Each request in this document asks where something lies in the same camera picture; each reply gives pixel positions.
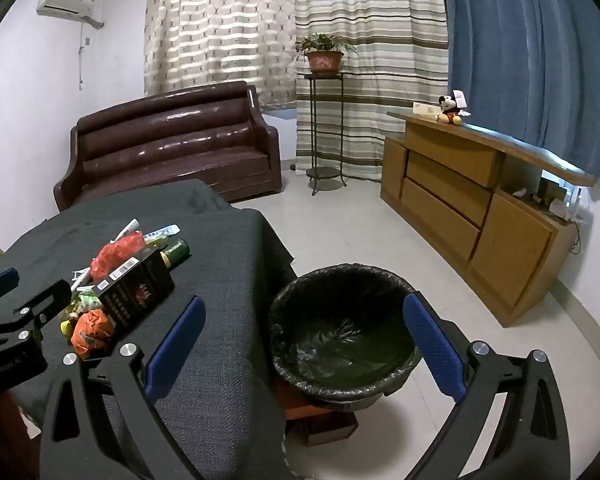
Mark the black cardboard box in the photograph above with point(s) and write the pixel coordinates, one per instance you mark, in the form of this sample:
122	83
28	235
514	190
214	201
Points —
130	290

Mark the dark tablecloth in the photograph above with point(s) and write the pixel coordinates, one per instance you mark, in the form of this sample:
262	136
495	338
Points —
220	260

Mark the wooden cabinet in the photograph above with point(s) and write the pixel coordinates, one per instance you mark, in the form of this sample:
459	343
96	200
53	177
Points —
445	195

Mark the white card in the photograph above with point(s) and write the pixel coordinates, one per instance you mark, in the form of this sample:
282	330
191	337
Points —
460	96

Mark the mouse plush toy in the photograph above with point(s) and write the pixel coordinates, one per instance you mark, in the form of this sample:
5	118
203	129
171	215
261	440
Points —
450	110

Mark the red plastic bag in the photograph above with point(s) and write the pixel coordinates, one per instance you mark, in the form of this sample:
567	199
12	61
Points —
112	257

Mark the white air conditioner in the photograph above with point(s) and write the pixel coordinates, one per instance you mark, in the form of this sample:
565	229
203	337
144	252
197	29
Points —
65	0

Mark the potted plant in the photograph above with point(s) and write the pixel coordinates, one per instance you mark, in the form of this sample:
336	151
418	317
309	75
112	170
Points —
325	60

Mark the wooden stool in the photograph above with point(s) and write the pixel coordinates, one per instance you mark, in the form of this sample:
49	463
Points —
325	420

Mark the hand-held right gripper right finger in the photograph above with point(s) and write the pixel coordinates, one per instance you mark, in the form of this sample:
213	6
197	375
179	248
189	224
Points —
435	350

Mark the white router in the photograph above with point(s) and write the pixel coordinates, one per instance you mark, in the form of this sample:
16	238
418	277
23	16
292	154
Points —
572	205

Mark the small dark box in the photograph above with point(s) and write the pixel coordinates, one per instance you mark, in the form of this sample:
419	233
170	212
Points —
547	191

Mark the tissue box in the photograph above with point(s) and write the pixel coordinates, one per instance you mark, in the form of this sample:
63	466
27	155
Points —
425	110

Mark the green bottle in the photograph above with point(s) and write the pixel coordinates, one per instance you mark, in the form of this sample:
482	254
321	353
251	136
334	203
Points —
176	252

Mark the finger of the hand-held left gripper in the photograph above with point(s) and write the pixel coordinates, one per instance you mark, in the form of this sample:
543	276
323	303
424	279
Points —
0	285
50	297

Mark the beige patterned curtain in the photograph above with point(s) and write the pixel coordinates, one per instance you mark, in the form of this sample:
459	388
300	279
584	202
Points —
220	30

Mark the blue curtain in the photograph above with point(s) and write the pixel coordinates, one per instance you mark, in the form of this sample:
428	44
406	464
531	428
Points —
530	60

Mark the orange wrapper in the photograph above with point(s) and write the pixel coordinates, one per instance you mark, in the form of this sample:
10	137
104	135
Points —
94	332

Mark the striped curtain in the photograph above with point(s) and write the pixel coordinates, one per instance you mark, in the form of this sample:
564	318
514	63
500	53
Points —
380	35

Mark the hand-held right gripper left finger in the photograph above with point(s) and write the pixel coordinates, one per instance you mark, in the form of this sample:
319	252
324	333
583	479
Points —
175	350

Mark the small yellow wrapper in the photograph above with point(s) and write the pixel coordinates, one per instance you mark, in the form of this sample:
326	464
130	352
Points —
68	326

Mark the green yellow wrapper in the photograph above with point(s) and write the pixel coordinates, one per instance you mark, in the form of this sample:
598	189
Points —
90	301

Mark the black-lined trash bin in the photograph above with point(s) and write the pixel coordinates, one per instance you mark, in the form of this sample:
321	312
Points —
330	320

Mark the white green paper pack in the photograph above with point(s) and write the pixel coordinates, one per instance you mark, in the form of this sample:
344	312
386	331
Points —
127	227

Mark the white blue packet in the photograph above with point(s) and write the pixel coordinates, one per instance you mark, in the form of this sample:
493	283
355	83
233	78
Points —
160	231

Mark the brown leather sofa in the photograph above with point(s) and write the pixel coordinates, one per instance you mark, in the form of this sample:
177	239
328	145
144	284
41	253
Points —
180	145

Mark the black metal plant stand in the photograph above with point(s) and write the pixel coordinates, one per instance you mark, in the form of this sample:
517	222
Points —
325	172

